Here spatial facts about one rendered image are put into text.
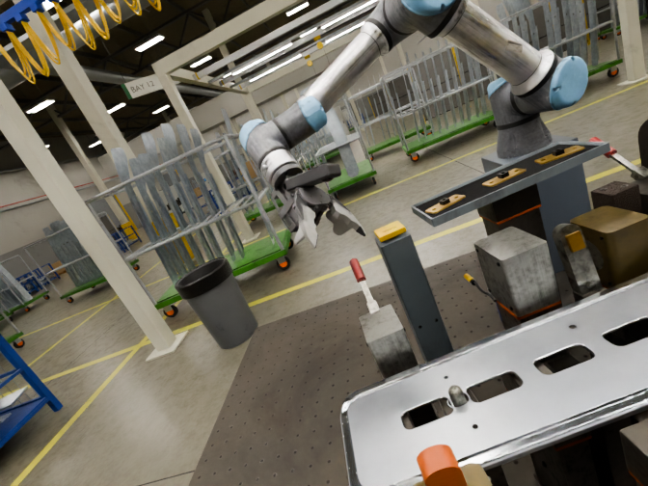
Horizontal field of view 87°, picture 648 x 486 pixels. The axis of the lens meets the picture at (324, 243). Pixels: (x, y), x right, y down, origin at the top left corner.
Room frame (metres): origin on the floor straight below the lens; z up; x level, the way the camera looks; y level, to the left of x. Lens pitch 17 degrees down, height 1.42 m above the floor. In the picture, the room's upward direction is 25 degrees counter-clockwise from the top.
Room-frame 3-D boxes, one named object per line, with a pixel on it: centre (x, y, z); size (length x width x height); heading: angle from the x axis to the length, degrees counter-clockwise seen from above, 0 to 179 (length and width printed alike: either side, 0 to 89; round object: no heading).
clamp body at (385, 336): (0.56, -0.03, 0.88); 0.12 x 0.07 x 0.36; 176
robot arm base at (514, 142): (1.02, -0.69, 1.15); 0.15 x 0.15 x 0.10
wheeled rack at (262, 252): (4.67, 1.36, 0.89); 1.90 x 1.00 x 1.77; 84
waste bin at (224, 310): (2.98, 1.10, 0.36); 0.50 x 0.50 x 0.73
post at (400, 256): (0.71, -0.14, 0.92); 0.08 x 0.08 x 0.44; 86
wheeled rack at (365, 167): (7.46, -1.16, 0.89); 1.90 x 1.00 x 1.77; 169
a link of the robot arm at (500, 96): (1.02, -0.69, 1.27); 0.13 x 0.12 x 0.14; 6
